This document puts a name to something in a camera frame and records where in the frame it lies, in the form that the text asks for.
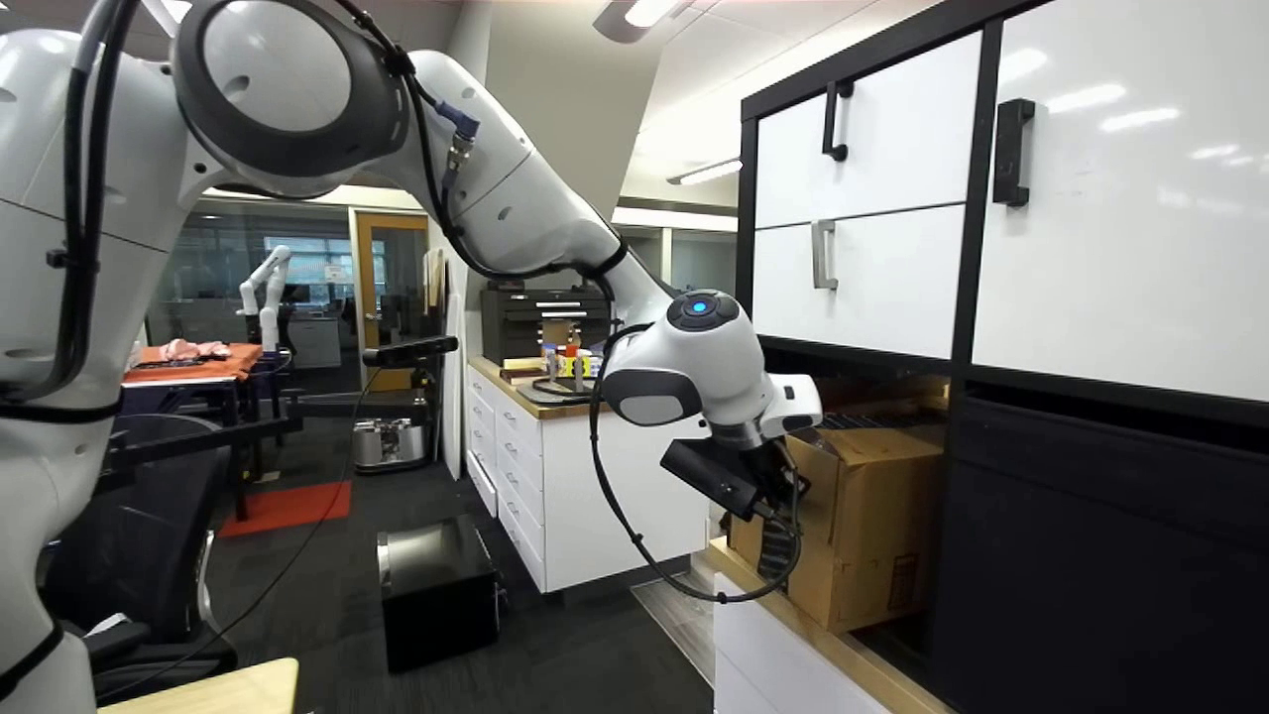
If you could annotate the large black frame shelving cabinet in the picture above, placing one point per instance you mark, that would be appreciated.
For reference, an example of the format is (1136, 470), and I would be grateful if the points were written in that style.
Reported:
(1098, 558)

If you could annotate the ceiling light panel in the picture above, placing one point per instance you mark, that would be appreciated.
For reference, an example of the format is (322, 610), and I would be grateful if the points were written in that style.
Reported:
(639, 12)

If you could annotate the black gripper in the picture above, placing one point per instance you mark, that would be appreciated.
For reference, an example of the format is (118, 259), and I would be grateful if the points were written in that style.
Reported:
(777, 478)

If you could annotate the black office chair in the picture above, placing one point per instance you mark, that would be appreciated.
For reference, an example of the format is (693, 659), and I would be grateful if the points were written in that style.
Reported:
(146, 540)

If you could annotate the wooden shelf board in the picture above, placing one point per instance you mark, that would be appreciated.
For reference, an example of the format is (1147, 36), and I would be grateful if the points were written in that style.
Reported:
(847, 655)

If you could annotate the small white background robot arm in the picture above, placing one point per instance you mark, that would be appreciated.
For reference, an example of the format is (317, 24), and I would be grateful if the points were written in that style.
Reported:
(272, 284)

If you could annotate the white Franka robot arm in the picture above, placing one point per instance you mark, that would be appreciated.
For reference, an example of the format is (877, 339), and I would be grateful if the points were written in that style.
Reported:
(531, 199)

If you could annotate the brown cardboard box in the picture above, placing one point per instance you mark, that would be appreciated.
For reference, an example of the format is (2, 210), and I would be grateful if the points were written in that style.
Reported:
(857, 529)

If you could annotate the colourful small toys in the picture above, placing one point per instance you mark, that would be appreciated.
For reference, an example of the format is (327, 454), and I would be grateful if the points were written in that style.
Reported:
(573, 364)

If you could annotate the black cube box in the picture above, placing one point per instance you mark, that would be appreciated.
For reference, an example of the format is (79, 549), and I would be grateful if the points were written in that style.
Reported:
(438, 597)

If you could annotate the wooden door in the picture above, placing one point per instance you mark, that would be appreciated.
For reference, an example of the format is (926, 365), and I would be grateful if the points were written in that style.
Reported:
(389, 298)

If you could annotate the light wooden table corner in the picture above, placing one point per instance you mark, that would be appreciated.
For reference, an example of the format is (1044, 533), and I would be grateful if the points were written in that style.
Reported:
(225, 690)

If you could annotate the red floor mat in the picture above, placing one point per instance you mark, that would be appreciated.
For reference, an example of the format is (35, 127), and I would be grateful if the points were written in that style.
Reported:
(285, 511)

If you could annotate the silver metal bin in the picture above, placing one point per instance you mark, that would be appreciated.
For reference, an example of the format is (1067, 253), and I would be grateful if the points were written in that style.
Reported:
(387, 444)

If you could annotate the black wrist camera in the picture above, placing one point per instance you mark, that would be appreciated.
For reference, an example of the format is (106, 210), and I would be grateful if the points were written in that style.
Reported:
(707, 478)

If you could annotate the white cabinet with wood top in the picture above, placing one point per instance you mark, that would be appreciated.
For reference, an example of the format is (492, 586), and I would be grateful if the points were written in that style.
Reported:
(568, 503)

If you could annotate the long ceiling light strip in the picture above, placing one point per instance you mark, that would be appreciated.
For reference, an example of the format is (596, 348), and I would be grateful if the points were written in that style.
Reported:
(705, 172)

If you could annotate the large white cabinet door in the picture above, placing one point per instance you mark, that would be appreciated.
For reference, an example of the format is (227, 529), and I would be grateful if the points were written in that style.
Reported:
(1136, 253)

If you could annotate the red topped table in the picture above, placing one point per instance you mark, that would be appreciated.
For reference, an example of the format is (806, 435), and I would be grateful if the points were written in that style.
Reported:
(200, 369)

